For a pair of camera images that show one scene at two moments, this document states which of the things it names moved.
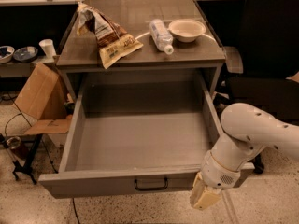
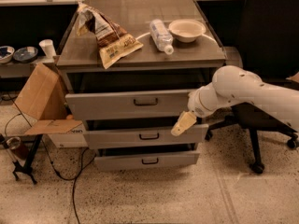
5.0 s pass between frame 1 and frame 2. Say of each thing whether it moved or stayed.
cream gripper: moved
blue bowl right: stayed
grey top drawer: moved
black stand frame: stayed
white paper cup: stayed
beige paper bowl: stayed
